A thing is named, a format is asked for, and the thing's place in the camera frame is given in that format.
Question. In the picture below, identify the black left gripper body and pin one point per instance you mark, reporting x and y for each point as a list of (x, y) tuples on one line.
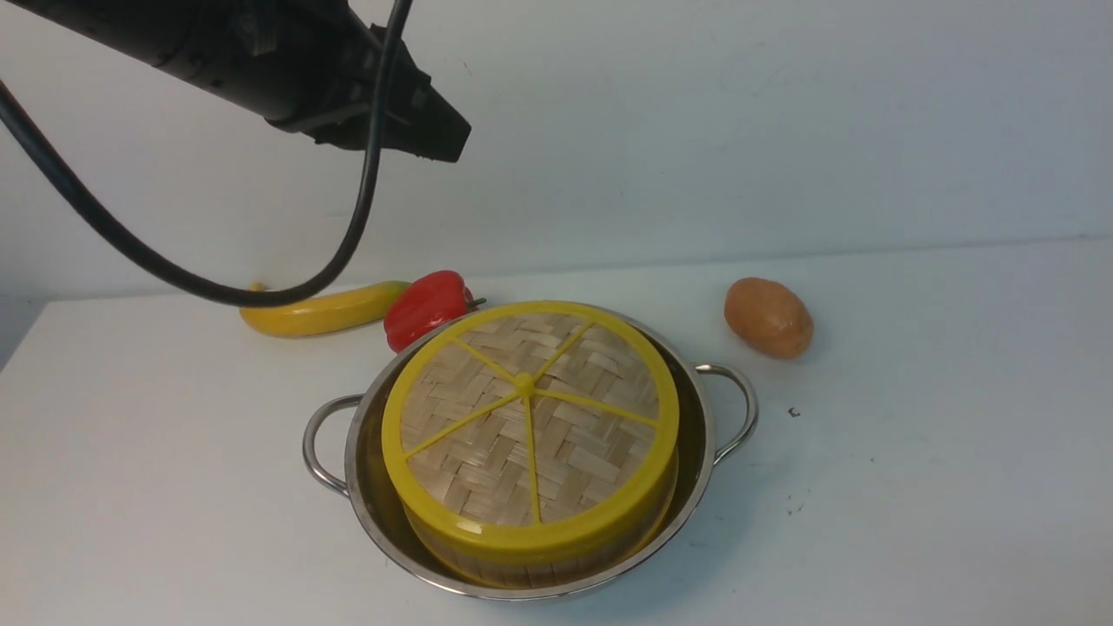
[(303, 66)]

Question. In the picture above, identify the yellow banana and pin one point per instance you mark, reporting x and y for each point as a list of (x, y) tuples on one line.
[(324, 315)]

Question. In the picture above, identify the brown potato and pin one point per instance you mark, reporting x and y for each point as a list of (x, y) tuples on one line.
[(769, 318)]

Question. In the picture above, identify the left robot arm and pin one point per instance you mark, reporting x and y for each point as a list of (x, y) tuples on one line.
[(138, 29)]

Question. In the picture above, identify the stainless steel pot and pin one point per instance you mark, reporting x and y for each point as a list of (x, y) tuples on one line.
[(342, 449)]

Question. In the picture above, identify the bamboo steamer basket yellow rim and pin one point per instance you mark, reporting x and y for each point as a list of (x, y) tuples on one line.
[(544, 571)]

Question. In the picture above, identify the red bell pepper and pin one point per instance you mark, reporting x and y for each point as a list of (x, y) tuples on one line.
[(435, 300)]

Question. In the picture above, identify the woven bamboo steamer lid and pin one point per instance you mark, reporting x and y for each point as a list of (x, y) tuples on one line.
[(542, 430)]

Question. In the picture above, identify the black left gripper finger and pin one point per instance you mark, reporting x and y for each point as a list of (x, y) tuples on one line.
[(421, 122)]

